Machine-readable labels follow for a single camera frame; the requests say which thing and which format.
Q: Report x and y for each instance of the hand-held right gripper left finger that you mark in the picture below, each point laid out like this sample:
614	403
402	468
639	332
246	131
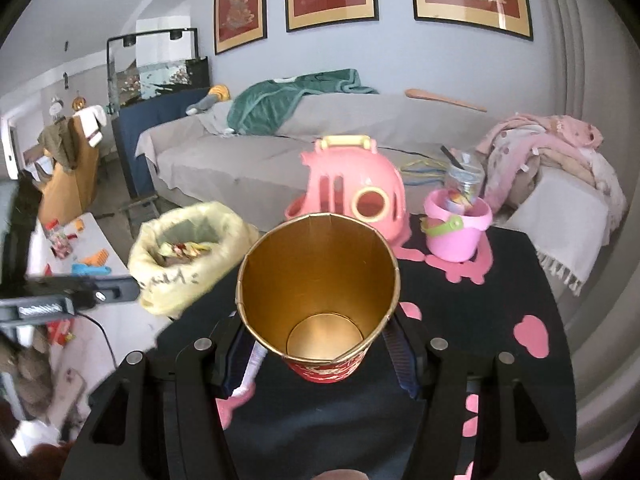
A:
234	365

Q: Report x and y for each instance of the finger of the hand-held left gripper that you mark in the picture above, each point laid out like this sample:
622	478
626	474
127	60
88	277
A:
107	292

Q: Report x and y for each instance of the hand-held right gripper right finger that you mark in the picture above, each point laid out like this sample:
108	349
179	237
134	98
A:
404	365

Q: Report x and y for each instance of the red gold paper cup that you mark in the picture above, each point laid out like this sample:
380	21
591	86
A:
320	270

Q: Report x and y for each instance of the white pink wrapper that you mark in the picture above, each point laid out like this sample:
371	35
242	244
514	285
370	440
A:
255	365

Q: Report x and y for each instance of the blue toy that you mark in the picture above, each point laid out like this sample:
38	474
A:
92	270

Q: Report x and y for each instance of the orange toy comb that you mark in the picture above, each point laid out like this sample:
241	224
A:
92	259

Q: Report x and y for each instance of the white low table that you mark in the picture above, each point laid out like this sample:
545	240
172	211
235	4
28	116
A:
100	232

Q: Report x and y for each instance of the small dark stool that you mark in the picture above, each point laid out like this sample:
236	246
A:
140	210

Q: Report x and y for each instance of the olive garment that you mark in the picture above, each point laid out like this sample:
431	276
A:
60	145

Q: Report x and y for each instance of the black cloth with pink hearts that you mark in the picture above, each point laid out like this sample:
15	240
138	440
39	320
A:
475	285

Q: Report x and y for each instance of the brown plush toy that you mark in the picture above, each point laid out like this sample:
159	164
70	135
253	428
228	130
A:
25	375

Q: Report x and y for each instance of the pink toy bucket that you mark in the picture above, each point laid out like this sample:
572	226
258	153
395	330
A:
455	240

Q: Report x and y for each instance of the white striped towel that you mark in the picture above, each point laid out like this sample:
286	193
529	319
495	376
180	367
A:
92	122

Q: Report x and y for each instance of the pink toy house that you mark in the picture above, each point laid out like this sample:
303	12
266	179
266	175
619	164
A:
340	185

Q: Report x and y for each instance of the clear plastic jar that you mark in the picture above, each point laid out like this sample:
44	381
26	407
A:
465	180

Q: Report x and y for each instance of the glass fish tank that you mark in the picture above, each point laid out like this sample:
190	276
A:
150	80

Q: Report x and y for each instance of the black pen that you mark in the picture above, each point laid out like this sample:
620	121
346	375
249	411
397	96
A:
452	157

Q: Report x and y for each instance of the white fringed towel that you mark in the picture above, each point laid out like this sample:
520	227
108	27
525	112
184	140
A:
560	210

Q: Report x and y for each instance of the grey orange duck plush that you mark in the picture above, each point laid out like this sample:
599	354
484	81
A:
217	92

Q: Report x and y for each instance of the green blanket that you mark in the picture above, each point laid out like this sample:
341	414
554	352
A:
270	105

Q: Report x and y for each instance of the grey covered sofa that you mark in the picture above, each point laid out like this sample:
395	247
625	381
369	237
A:
300	120

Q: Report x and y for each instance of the pile of pink clothes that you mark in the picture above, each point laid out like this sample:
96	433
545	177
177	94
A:
520	135

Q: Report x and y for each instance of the wooden paddle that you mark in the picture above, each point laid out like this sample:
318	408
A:
425	95

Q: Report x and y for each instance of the narrow red gold framed picture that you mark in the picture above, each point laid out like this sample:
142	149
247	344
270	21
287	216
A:
240	10

